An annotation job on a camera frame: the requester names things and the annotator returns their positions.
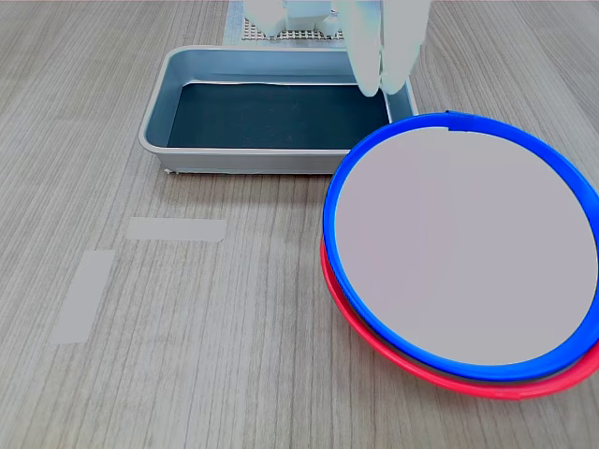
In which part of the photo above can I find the red-rimmed white round plate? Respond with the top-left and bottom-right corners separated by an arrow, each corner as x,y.
319,233 -> 599,402

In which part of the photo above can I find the black tray mat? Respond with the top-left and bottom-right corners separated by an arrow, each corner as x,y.
167,80 -> 392,152

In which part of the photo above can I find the blue-rimmed white round plate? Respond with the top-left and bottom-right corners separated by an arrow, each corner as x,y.
322,110 -> 599,383

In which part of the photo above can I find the pale perforated base plate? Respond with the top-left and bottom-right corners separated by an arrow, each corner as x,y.
241,13 -> 347,43

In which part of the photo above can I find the steel rectangular tray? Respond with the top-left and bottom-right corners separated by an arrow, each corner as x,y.
139,45 -> 420,177

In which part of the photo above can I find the translucent tape strip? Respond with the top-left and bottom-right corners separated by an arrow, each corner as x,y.
50,249 -> 117,346
126,216 -> 228,243
225,0 -> 246,46

